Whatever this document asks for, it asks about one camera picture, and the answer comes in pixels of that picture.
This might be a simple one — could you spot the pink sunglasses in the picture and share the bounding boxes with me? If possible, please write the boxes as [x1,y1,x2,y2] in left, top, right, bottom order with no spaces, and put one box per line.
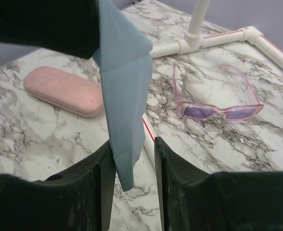
[172,64,264,121]

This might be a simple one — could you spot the white PVC pipe rack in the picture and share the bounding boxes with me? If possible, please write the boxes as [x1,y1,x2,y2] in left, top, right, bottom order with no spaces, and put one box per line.
[136,0,283,172]

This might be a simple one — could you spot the blue cleaning cloth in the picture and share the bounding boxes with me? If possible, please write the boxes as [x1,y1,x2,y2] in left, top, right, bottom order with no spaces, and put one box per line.
[93,0,153,191]

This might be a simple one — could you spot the pink glasses case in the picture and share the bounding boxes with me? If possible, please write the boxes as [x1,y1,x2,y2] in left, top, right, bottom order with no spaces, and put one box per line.
[23,66,104,118]

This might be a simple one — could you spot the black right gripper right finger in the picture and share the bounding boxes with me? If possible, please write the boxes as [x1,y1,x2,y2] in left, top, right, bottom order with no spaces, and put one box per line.
[154,137,283,231]

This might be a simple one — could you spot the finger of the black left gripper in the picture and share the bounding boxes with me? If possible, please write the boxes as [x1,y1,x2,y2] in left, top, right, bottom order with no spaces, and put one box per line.
[0,0,100,59]

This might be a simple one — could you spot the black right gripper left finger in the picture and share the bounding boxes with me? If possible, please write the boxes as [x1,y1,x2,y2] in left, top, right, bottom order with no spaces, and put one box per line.
[0,142,116,231]

